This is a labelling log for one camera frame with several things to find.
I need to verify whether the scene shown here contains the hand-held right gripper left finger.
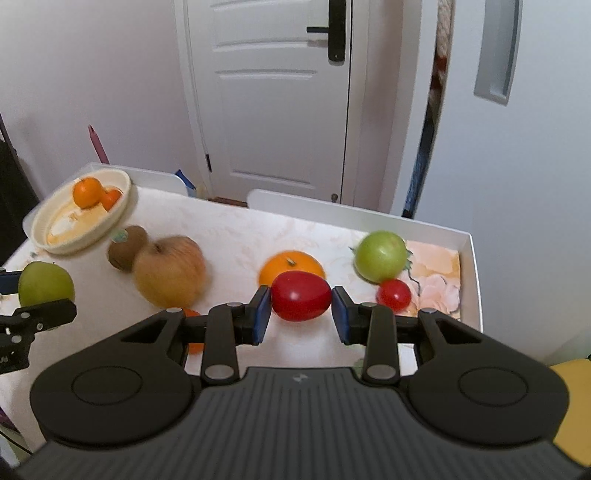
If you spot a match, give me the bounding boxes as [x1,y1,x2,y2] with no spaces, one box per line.
[121,285,273,386]

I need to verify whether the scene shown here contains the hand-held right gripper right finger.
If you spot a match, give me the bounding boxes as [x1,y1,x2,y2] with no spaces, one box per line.
[332,285,483,386]

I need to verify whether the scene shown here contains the green apple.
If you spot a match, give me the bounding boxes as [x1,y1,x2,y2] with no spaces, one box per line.
[354,231,409,284]
[17,261,75,308]

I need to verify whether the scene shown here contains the large red tomato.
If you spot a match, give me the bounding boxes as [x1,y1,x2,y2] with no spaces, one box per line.
[270,271,333,322]

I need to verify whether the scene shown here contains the small red tomato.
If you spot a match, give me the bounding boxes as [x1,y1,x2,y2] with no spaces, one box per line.
[376,279,412,311]

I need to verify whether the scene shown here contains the large orange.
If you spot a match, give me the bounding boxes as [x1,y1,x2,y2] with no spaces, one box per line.
[259,250,327,288]

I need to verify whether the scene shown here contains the cream shallow bowl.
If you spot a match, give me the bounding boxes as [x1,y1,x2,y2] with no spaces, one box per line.
[30,168,137,254]

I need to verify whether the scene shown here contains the yellow-brown apple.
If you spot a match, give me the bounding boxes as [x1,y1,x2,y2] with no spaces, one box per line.
[134,235,207,309]

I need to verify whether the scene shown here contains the brown kiwi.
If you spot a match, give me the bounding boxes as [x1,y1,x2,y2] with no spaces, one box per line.
[107,225,149,271]

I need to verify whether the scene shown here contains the black cloth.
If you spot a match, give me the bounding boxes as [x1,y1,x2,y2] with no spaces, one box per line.
[0,111,40,266]

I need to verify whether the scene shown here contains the blue white packet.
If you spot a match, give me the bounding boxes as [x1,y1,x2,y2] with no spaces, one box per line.
[174,170,197,197]

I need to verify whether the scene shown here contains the white panel door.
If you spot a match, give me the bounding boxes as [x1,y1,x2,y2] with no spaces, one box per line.
[173,0,370,204]

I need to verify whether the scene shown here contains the yellow object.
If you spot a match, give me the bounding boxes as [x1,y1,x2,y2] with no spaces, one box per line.
[549,357,591,455]

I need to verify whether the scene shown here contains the pink long-handled tool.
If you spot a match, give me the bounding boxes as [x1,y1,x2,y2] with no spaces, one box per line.
[88,124,110,164]

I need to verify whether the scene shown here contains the black door lock handle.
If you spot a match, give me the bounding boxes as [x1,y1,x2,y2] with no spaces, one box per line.
[306,0,347,62]

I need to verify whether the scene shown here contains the grey recessed door handle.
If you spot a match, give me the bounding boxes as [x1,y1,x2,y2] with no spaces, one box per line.
[475,0,522,104]

